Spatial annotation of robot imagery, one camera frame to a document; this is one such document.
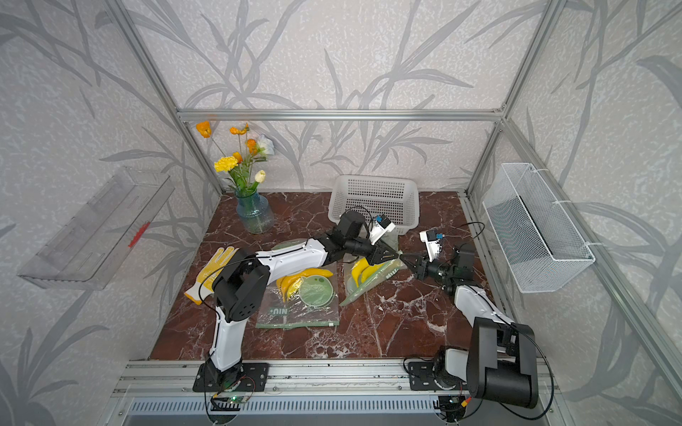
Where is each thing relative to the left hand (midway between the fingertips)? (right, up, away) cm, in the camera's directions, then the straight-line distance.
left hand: (395, 256), depth 82 cm
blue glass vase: (-51, +13, +17) cm, 56 cm away
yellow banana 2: (-7, -7, +11) cm, 15 cm away
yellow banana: (-12, -6, +9) cm, 16 cm away
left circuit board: (-48, -39, -10) cm, 63 cm away
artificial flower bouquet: (-52, +30, +8) cm, 61 cm away
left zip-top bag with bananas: (-31, -15, +5) cm, 34 cm away
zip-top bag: (-2, -5, +2) cm, 6 cm away
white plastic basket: (+5, +21, +33) cm, 39 cm away
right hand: (+2, -1, +2) cm, 3 cm away
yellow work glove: (-66, -12, +10) cm, 67 cm away
